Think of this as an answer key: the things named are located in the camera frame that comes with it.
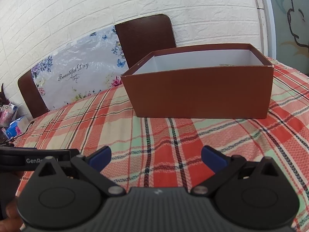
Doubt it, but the pink packaged item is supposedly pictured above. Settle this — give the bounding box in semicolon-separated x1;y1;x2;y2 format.
0;103;18;127

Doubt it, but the red plaid bed sheet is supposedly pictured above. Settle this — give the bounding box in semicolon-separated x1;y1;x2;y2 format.
15;60;308;231

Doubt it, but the blue tissue pack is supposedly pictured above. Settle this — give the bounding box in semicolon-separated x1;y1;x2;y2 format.
6;116;29;139

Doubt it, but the person's left hand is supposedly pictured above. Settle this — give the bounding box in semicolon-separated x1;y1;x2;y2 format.
0;197;23;232

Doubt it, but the black cable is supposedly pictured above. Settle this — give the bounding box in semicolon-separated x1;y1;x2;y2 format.
7;120;35;144

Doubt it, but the dark red plant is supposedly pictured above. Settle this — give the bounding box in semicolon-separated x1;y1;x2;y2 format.
0;84;10;107

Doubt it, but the pale patterned item in box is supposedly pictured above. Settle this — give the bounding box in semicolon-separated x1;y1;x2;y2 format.
219;64;235;67

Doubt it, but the brown cardboard box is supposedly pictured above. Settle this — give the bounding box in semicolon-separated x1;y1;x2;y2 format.
121;43;274;119

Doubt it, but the floral plastic bedding bag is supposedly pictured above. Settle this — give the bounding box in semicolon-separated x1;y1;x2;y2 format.
31;25;128;111

